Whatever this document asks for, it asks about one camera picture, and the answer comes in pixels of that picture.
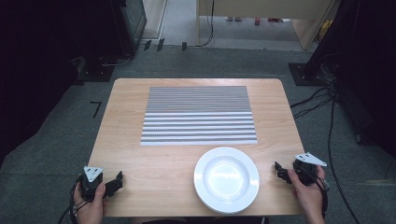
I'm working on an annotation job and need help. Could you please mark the black stand base plate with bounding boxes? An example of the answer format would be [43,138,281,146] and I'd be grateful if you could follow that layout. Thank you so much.
[288,62,329,87]
[76,63,116,84]

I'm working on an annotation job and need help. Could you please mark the black curtain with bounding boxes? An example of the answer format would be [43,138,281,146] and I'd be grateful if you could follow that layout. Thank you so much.
[0,0,138,169]
[306,0,396,158]

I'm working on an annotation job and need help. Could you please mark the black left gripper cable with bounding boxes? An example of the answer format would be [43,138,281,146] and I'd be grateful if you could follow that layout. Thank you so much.
[57,175,89,224]

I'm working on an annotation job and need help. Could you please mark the black floor cable bundle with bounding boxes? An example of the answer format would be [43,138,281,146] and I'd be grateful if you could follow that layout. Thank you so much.
[290,54,340,119]

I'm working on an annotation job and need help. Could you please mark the light wooden desk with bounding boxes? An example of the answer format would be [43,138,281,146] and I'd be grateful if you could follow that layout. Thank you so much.
[195,0,339,51]

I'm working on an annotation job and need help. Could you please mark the black hanging cable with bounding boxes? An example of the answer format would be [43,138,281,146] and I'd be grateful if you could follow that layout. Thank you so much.
[196,0,217,49]

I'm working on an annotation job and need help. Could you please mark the person's right hand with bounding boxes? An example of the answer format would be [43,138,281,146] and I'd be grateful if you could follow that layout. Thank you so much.
[287,165,327,224]

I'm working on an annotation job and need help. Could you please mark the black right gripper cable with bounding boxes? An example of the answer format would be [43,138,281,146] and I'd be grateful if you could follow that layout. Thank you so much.
[314,174,331,220]

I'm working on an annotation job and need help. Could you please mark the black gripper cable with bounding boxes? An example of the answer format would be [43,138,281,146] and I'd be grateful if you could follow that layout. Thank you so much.
[57,175,89,224]
[314,174,331,220]

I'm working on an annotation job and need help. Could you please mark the person's left hand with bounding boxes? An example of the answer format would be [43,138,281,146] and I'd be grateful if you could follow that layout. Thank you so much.
[72,181,107,224]

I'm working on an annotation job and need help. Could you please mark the grey striped placemat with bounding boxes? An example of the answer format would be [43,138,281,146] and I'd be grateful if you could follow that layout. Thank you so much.
[139,86,259,147]

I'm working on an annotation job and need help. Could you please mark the glass door cabinet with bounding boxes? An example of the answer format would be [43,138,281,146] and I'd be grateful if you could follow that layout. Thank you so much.
[120,0,148,50]

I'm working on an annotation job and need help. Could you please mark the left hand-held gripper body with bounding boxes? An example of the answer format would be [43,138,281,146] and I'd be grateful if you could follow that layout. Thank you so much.
[78,165,117,203]

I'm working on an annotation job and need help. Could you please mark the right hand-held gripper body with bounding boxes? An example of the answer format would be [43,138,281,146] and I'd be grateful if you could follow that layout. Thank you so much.
[292,151,328,187]

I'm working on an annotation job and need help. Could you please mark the yellow cable coil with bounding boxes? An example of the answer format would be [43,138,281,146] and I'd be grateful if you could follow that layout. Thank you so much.
[318,19,334,43]

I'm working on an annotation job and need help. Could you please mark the white deep plate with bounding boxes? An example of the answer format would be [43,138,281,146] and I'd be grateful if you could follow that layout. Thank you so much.
[193,147,261,215]

